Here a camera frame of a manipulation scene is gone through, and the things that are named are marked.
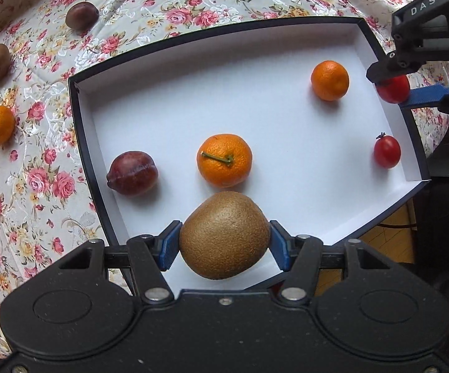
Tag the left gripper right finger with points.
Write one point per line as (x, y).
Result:
(300, 257)

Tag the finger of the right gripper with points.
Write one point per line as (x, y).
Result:
(394, 64)
(434, 96)

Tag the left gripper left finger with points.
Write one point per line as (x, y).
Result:
(149, 256)

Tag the red cherry tomato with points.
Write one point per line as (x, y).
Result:
(395, 90)
(387, 151)

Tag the dark red plum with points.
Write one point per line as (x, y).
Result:
(132, 173)

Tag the orange tangerine with stem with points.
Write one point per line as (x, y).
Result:
(224, 160)

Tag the black white shallow box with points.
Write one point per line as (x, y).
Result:
(313, 166)

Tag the far dark plum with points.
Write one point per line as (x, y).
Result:
(82, 16)

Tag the floral tablecloth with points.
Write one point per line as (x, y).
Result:
(45, 206)

